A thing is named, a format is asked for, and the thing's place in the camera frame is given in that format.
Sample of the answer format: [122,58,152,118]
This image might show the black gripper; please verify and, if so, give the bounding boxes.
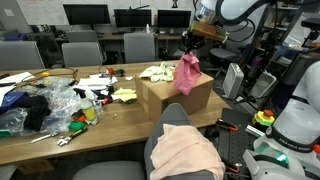
[181,31,206,54]

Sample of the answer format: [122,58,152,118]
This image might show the pink shirt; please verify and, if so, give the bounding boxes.
[173,53,201,95]

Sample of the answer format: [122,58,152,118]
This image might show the peach shirt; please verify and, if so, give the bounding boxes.
[150,123,225,180]

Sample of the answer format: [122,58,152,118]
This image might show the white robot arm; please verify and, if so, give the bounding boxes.
[181,0,319,54]

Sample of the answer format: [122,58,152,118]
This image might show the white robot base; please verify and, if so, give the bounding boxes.
[243,61,320,180]

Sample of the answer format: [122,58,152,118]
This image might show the light green towel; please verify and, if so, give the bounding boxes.
[139,62,175,82]

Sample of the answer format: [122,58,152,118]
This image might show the grey mesh office chair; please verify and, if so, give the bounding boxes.
[72,103,225,180]

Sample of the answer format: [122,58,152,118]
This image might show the white space heater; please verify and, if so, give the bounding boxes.
[223,63,244,99]

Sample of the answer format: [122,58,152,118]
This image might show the large cardboard box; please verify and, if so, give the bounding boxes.
[135,73,214,122]

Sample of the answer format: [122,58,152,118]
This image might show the yellow green cloth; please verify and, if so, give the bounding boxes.
[112,88,137,102]

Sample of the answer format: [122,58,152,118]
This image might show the orange ball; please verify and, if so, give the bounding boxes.
[107,68,115,75]

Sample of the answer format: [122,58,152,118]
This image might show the orange black clamp right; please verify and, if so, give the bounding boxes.
[216,118,238,131]

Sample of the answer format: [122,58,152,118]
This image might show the yellow red emergency stop button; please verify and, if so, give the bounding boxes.
[252,109,275,126]

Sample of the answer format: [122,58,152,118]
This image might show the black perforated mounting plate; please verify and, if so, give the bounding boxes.
[217,108,256,175]

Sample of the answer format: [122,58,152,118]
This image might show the yellow spray bottle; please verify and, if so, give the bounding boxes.
[74,88,97,125]

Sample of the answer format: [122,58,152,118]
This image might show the crumpled clear plastic bags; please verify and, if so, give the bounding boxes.
[0,78,80,136]

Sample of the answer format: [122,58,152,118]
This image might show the black cloth pile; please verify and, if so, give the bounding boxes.
[17,95,51,131]

